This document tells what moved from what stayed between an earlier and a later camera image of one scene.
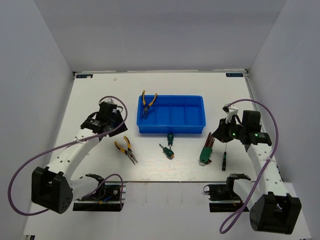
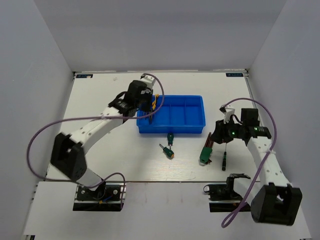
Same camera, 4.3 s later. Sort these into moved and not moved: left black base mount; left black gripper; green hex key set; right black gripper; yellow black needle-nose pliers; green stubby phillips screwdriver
Moved: left black gripper; yellow black needle-nose pliers
Not moved: left black base mount; green hex key set; green stubby phillips screwdriver; right black gripper
